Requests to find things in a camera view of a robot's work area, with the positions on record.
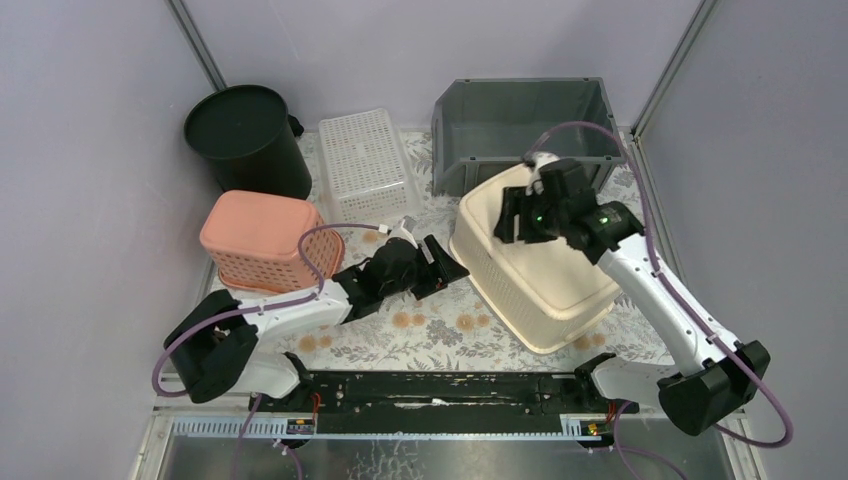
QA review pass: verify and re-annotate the black mounting base rail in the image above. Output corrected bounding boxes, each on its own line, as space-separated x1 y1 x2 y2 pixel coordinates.
252 370 639 436

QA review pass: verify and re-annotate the floral patterned table mat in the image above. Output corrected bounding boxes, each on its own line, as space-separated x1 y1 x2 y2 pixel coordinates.
259 131 673 372

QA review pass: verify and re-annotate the white perforated plastic basket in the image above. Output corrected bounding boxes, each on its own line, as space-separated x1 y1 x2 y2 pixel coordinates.
316 108 422 223

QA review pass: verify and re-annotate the black cloth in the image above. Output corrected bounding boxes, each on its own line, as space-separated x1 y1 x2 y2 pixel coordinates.
287 114 305 139

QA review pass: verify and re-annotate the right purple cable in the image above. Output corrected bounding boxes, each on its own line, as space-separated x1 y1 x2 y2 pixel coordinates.
526 120 795 480

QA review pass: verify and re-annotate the cream plastic tub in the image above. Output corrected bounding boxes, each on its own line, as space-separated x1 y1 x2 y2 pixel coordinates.
449 165 622 354

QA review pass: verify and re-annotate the grey plastic crate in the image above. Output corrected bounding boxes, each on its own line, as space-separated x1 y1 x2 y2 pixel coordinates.
431 77 623 197

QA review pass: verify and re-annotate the large black cylindrical container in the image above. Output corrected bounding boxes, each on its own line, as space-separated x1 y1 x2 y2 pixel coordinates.
183 84 313 200

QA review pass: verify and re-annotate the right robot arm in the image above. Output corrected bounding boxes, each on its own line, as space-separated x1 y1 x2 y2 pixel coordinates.
493 152 771 436

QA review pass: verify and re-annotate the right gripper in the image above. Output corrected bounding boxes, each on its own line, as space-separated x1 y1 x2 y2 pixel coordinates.
492 186 567 244

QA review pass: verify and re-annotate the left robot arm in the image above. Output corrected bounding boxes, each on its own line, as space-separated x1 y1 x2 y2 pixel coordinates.
158 235 469 411

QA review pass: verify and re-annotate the pink perforated basket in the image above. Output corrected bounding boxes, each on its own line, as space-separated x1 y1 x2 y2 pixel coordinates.
199 190 344 293

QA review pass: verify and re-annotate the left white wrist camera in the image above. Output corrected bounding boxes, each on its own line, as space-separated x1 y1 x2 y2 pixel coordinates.
378 216 418 248

